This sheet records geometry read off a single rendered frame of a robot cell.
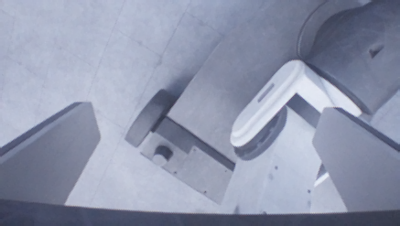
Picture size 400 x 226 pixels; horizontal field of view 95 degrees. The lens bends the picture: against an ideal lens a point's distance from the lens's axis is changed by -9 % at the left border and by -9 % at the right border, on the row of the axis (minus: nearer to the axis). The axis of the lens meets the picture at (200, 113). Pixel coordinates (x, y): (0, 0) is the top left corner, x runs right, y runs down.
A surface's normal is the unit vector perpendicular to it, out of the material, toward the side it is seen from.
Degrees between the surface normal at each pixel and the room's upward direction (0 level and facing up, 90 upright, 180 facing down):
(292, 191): 57
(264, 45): 0
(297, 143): 43
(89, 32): 0
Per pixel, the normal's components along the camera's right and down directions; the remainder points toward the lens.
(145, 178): -0.12, 0.36
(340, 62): -0.64, -0.17
